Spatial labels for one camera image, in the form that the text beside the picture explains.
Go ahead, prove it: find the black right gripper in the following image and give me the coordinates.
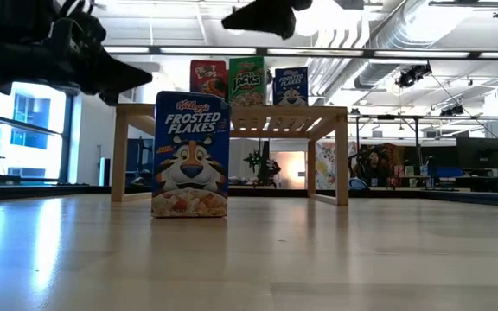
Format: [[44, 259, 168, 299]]
[[220, 0, 314, 41]]

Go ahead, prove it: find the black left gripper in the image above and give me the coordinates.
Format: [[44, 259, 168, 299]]
[[0, 7, 153, 107]]

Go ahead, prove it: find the green Apple Jacks cereal box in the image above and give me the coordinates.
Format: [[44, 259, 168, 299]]
[[227, 56, 268, 107]]

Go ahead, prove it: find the blue Frosted Flakes cereal box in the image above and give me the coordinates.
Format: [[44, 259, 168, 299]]
[[150, 89, 233, 219], [272, 66, 310, 107]]

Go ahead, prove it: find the red Froot Loops cereal box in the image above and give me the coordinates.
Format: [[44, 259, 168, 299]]
[[188, 59, 229, 101]]

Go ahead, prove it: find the wooden slatted shelf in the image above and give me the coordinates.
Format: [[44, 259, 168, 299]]
[[109, 102, 349, 206]]

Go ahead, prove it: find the long ceiling light strip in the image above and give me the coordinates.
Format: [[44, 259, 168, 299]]
[[101, 44, 498, 60]]

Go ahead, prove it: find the black background rack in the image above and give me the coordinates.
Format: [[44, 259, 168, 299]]
[[347, 113, 498, 146]]

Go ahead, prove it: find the black background robot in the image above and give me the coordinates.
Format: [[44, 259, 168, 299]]
[[242, 149, 283, 187]]

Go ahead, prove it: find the cartoon poster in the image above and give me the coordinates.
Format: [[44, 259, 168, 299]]
[[315, 140, 359, 191]]

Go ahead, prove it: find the blue round object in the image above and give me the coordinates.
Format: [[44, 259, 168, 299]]
[[347, 177, 369, 192]]

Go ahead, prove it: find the black monitor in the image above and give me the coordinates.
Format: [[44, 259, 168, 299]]
[[456, 136, 498, 170]]

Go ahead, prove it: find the silver ventilation duct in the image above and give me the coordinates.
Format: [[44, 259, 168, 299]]
[[354, 0, 464, 91]]

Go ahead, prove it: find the black ceiling-mounted camera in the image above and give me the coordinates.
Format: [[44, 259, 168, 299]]
[[394, 62, 433, 90]]

